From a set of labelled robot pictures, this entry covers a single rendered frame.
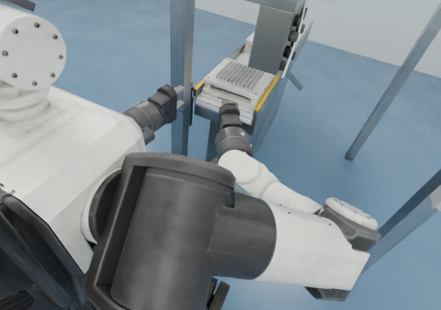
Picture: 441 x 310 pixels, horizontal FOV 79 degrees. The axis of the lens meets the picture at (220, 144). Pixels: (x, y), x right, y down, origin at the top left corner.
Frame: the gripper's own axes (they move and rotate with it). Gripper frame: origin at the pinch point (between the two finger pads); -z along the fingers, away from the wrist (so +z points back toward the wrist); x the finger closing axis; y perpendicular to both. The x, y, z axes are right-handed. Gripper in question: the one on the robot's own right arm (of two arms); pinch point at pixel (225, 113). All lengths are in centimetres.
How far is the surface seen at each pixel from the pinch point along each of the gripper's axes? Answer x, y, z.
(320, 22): 68, 196, -315
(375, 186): 97, 135, -44
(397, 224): 34, 67, 21
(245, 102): 13.8, 14.4, -26.4
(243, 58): 16, 23, -72
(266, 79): 9.1, 25.1, -38.1
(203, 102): 17.8, -2.4, -31.5
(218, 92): 13.8, 3.8, -33.2
